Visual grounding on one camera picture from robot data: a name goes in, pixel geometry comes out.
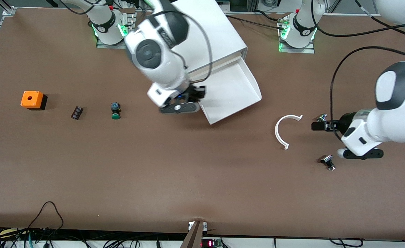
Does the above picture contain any orange button enclosure box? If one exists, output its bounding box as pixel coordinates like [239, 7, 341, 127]
[20, 91, 48, 111]

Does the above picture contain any white curved plastic strip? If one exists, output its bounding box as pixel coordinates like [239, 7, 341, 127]
[275, 115, 303, 151]

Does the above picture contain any black and silver switch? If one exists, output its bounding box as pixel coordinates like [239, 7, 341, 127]
[320, 155, 336, 172]

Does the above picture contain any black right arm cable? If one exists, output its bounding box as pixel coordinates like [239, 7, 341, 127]
[173, 10, 213, 85]

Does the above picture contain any black cable to arm base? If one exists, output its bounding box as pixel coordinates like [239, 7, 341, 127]
[223, 10, 282, 30]

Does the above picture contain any black looped cable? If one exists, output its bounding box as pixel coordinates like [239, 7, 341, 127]
[27, 201, 65, 238]

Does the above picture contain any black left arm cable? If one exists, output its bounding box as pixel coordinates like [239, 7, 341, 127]
[330, 46, 405, 142]

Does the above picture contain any brown camera post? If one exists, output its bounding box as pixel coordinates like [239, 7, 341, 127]
[180, 220, 204, 248]

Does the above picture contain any white drawer cabinet grey frame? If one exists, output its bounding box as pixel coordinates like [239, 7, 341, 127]
[170, 0, 249, 83]

